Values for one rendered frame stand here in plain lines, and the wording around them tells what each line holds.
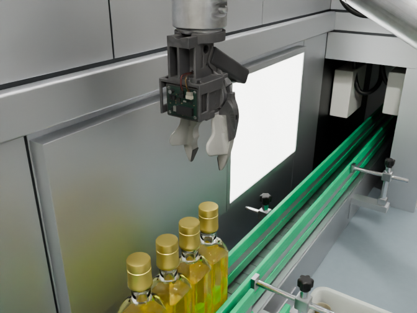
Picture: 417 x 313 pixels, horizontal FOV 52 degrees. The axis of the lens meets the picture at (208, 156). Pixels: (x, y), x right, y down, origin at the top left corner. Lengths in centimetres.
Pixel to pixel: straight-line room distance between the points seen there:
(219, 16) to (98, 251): 42
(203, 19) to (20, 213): 36
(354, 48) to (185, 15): 102
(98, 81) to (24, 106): 12
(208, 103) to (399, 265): 92
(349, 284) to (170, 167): 65
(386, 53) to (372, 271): 68
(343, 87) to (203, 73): 113
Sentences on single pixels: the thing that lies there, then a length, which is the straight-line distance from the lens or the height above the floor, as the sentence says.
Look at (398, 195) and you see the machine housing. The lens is 165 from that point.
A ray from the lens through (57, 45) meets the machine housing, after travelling 64.
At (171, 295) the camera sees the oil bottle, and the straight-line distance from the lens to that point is 69.
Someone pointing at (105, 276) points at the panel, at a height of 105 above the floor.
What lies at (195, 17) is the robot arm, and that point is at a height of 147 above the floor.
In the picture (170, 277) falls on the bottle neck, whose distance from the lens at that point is 69.
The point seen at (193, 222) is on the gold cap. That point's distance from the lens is 70.
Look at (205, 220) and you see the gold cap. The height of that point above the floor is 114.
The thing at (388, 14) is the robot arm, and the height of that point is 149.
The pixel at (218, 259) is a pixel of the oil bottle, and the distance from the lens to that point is 77.
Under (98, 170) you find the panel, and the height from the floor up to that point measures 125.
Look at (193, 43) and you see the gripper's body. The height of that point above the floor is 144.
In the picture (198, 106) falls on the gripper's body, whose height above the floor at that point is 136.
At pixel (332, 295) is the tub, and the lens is 109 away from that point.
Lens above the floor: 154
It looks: 24 degrees down
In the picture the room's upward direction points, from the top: straight up
